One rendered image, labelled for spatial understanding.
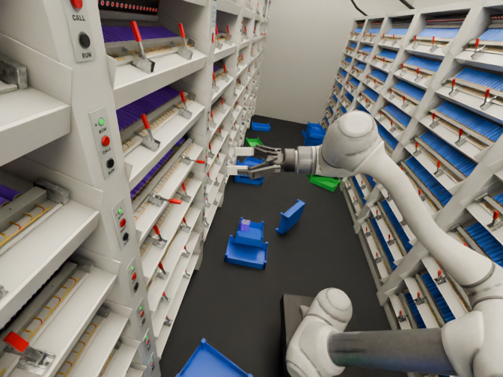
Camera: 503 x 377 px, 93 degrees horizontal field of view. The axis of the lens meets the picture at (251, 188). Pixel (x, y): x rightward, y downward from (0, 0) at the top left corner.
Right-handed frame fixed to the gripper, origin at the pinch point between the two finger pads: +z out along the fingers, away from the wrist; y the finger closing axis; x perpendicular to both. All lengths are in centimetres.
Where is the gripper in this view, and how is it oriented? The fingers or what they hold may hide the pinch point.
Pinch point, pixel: (233, 160)
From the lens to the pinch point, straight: 80.5
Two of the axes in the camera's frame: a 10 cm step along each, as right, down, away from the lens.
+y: 1.1, -5.5, 8.2
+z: -9.9, -0.2, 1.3
